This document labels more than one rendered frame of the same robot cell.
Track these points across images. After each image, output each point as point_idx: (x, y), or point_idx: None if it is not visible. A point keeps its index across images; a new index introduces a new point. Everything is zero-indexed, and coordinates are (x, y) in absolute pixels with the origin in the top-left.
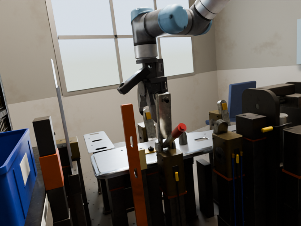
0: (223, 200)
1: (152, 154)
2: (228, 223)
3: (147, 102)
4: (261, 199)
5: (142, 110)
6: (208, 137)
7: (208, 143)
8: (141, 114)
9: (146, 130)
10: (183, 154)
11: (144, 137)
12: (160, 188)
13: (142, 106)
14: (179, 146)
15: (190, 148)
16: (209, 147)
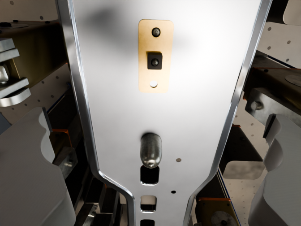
0: (66, 108)
1: (126, 50)
2: (69, 95)
3: (56, 176)
4: None
5: (270, 136)
6: (148, 185)
7: (116, 172)
8: (268, 118)
9: (283, 105)
10: (80, 112)
11: (280, 88)
12: (53, 22)
13: (266, 154)
14: (135, 127)
15: (113, 138)
16: (92, 163)
